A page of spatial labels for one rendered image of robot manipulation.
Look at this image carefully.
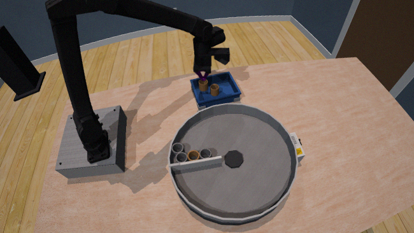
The bronze bushing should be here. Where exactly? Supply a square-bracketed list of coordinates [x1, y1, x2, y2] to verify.
[187, 150, 200, 161]
[199, 80, 208, 92]
[210, 84, 219, 96]

